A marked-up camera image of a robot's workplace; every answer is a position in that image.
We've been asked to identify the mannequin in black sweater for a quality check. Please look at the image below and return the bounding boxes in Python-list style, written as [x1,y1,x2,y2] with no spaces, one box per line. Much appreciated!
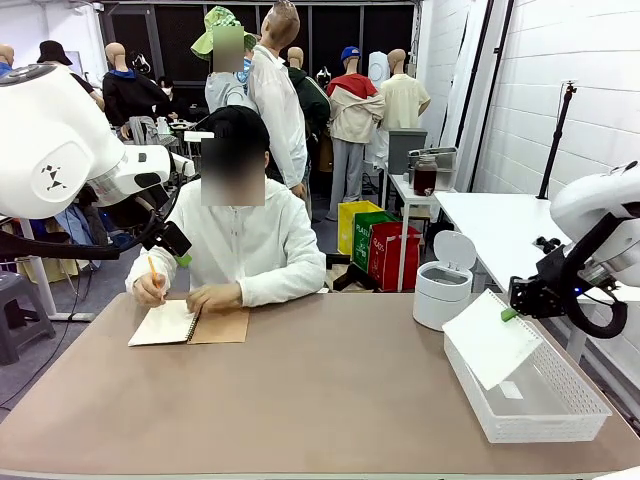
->
[102,42,174,147]

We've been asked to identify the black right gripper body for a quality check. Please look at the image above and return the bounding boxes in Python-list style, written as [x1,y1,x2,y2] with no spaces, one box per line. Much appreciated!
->
[537,245,581,319]

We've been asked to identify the green recycling bin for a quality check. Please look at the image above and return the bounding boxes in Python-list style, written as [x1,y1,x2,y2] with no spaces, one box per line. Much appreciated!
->
[352,210,401,274]

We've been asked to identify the large white table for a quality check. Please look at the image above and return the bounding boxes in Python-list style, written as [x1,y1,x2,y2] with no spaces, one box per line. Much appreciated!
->
[433,192,640,364]

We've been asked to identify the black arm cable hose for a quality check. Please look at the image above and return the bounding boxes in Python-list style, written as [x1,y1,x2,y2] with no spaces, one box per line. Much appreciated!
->
[563,212,640,340]
[0,229,121,261]

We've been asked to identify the person's right forearm white sleeve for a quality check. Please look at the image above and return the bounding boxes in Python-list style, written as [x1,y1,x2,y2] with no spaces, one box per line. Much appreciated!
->
[124,247,176,296]

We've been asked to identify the white oval panel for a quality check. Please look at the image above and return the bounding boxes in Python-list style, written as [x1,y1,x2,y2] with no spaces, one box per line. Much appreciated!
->
[368,51,390,91]

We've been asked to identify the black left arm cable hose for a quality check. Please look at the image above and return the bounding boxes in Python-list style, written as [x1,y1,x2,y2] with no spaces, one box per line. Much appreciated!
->
[0,229,121,261]

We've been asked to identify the yellow pencil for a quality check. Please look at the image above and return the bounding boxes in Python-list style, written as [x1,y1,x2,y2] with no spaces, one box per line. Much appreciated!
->
[146,254,166,304]

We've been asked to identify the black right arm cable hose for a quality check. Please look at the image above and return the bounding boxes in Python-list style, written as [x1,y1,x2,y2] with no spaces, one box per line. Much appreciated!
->
[563,212,640,340]

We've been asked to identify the person's left hand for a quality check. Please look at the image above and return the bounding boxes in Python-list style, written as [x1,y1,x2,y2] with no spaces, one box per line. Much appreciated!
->
[185,283,244,315]

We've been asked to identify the figure with green checkered hat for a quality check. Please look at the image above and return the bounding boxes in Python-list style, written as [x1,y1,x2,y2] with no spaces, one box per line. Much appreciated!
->
[191,5,264,116]

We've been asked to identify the white table with white legs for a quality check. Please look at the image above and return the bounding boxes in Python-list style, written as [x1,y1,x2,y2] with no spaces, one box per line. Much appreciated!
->
[0,214,96,322]

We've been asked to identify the black tripod stand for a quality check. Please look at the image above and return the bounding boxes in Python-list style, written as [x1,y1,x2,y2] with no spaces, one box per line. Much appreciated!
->
[537,79,579,200]

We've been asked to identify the person's left forearm white sleeve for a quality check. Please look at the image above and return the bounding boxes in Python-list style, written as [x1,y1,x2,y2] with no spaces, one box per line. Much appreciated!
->
[238,264,327,309]

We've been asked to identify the grey plastic stool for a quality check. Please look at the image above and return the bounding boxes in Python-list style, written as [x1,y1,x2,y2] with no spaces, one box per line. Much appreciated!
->
[0,272,57,366]

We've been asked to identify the small white side table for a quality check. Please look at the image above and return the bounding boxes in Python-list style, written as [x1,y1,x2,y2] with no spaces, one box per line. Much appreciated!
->
[387,172,457,261]

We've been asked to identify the person torso in white hoodie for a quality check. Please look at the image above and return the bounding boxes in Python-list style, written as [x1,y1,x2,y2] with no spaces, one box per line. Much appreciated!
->
[134,178,327,309]

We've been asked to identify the white lidded trash bin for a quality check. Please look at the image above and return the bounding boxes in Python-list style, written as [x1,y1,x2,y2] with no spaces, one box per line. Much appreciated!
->
[412,229,478,332]

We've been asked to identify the background person wearing mask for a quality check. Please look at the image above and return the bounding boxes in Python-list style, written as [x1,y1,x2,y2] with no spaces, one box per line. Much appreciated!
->
[155,74,190,121]

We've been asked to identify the red recycling bin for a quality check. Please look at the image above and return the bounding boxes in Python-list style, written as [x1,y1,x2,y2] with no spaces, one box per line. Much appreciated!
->
[368,222,422,293]

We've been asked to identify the grey cabinet box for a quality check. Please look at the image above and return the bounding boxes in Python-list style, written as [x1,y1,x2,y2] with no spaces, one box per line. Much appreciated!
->
[388,128,429,176]

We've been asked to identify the spiral notebook with brown cover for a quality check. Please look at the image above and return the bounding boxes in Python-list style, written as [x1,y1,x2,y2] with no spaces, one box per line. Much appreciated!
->
[127,298,251,348]

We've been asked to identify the mannequin red beige jacket blue cap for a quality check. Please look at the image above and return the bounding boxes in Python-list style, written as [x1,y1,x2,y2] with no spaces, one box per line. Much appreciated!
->
[325,45,386,222]

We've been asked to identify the mannequin in cream shirt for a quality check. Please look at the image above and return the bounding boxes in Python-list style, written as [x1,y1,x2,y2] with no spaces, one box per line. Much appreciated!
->
[378,48,432,132]

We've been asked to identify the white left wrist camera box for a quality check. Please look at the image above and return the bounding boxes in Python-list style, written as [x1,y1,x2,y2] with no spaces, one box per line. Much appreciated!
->
[169,152,199,179]

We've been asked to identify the wooden black floor stand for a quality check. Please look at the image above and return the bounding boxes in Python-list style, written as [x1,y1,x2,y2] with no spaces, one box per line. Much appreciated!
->
[324,253,379,293]

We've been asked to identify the yellow recycling bin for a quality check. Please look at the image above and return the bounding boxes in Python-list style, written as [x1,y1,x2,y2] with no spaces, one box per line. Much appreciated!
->
[337,199,384,256]

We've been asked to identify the stacked metal trays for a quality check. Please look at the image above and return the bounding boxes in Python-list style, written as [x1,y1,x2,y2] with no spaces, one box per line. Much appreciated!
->
[408,146,459,192]

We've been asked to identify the tall mannequin in white shirt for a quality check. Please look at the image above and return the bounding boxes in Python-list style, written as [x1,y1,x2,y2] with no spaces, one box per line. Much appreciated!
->
[247,0,310,199]

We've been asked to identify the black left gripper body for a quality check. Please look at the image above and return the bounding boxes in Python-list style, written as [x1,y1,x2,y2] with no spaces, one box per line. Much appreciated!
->
[92,184,174,236]

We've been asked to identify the white paper sheet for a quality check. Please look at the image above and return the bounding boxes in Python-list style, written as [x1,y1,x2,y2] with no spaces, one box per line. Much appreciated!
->
[442,288,544,391]

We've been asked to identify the mannequin in dark green jacket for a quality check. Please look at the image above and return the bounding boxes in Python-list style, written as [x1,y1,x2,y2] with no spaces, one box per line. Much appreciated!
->
[287,46,332,174]

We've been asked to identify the brown glass jar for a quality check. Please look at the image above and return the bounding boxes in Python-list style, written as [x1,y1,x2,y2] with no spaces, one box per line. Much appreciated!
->
[412,154,439,197]

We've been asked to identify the person's right hand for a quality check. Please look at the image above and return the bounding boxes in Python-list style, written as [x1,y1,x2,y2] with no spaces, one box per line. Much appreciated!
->
[132,272,167,307]

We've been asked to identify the white perforated plastic basket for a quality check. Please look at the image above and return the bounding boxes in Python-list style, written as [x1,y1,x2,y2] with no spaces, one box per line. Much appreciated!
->
[443,319,613,444]

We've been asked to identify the mannequin with black bucket hat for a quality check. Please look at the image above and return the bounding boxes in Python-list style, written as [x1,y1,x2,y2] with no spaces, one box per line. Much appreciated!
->
[37,39,106,112]

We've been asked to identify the black baseball cap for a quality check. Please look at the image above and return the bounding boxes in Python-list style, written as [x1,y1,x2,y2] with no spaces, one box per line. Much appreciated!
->
[204,105,271,151]

